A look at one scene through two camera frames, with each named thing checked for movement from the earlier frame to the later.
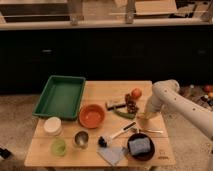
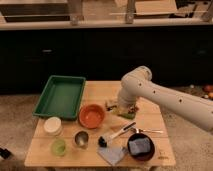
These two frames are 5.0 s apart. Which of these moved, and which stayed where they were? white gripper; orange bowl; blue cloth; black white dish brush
Moved: white gripper
Stayed: blue cloth; orange bowl; black white dish brush
